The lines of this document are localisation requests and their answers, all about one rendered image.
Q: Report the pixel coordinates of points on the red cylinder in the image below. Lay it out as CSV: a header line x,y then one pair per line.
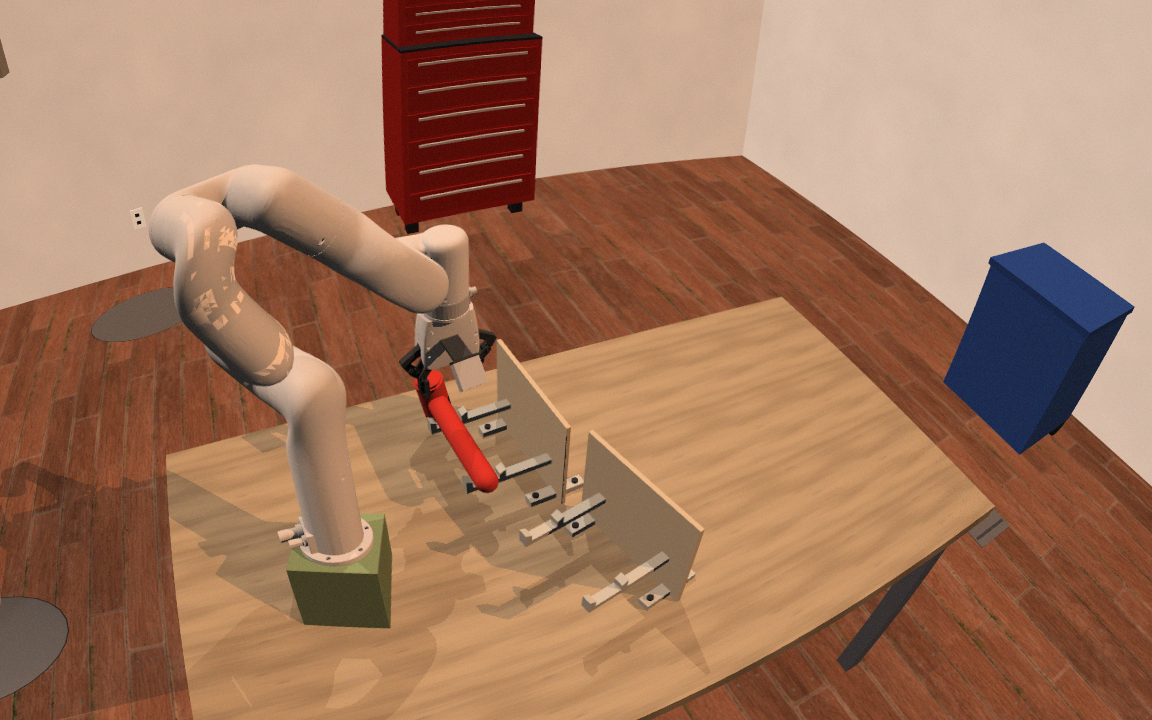
x,y
464,446

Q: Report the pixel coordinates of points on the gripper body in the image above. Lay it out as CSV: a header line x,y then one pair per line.
x,y
429,332

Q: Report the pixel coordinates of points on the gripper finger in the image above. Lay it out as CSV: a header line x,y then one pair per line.
x,y
417,372
485,347

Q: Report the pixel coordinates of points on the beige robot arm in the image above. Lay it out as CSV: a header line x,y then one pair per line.
x,y
255,348

